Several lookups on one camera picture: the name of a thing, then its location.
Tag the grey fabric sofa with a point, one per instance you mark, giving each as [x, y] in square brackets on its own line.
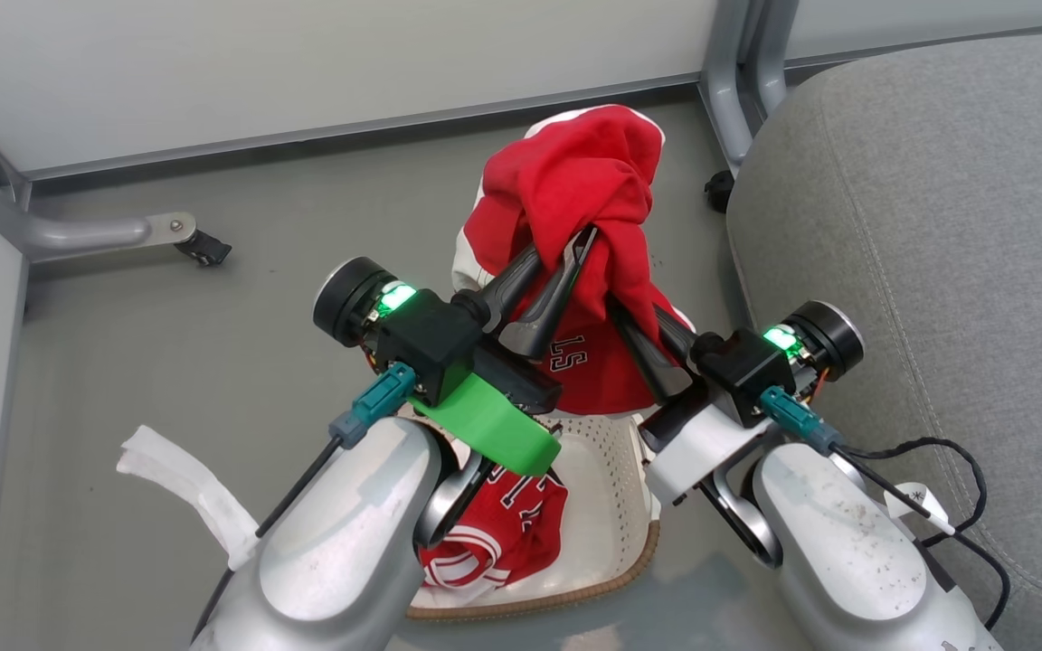
[937, 235]

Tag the black frame foot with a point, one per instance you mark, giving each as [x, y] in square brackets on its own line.
[719, 191]
[206, 248]

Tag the grey metal frame with long rail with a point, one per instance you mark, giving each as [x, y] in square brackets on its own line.
[78, 233]

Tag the red and white jersey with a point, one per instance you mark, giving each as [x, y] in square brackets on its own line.
[575, 172]

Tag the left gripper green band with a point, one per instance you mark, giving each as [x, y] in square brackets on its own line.
[426, 339]

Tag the white perforated laundry basket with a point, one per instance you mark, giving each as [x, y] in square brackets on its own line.
[602, 506]

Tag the white cloth strip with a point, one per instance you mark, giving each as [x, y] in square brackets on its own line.
[204, 497]

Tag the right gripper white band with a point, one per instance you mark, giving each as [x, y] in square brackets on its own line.
[743, 375]

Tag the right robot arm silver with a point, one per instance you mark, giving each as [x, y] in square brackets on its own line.
[847, 561]

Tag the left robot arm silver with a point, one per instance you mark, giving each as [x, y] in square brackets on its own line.
[340, 551]

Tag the grey metal frame beside sofa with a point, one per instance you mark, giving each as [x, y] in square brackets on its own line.
[727, 81]

